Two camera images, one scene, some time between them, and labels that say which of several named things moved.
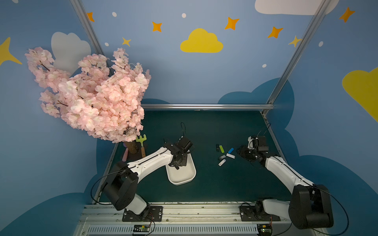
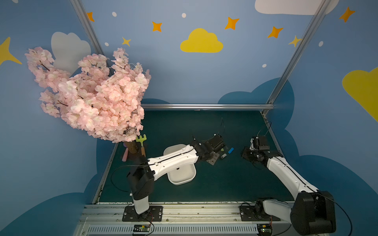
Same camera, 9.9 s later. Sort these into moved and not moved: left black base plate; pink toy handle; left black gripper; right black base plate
Moved: left black gripper
Not moved: left black base plate; right black base plate; pink toy handle
